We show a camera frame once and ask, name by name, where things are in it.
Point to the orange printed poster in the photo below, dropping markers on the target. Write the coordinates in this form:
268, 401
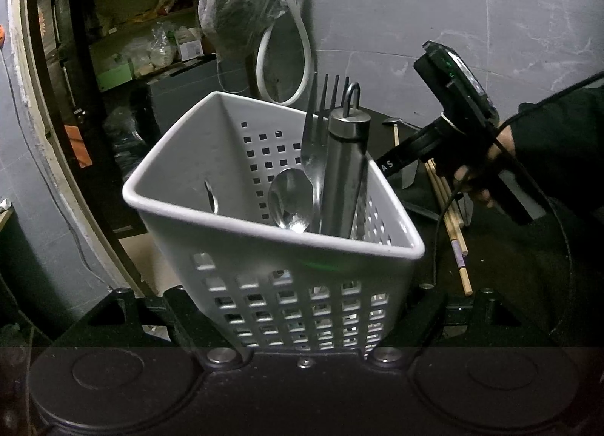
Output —
78, 146

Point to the metal fork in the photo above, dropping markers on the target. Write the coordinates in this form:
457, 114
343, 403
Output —
314, 143

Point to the white perforated plastic basket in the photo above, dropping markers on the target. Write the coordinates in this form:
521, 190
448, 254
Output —
165, 247

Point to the green box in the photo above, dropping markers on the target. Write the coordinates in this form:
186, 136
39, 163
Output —
115, 77

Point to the metal spoon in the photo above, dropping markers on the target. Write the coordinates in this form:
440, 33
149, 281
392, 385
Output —
290, 200

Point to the dark wooden door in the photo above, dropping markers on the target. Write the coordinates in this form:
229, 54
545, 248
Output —
56, 87

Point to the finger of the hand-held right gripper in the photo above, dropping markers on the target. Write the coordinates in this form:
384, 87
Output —
394, 160

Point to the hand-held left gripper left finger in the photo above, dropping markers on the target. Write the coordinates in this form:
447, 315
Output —
188, 308

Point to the person's right forearm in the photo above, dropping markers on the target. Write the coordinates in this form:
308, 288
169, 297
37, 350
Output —
557, 148

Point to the hanging clear plastic bag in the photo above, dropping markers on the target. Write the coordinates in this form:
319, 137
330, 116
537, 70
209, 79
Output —
236, 11

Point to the beige door frame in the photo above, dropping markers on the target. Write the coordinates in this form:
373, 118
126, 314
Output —
22, 63

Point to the wooden side table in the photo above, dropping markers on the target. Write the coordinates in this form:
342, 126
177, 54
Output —
5, 216

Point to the dark plastic bag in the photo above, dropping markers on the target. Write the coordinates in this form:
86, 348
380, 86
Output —
122, 134

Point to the wooden storage shelf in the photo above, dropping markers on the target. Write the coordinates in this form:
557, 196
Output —
141, 20

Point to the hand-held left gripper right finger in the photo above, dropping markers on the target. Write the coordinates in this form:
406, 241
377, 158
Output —
415, 311

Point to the metal peeler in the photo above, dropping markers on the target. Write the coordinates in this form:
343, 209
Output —
466, 214

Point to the grey cabinet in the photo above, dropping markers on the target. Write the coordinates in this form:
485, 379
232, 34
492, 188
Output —
188, 87

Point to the clear bag of food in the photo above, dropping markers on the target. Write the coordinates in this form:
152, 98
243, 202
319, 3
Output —
163, 51

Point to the white carton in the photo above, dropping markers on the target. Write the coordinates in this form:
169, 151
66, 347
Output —
191, 50

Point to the person's right hand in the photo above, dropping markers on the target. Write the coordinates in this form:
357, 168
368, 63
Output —
502, 148

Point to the plain wooden chopstick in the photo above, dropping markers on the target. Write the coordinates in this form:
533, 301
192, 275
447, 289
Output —
396, 136
453, 202

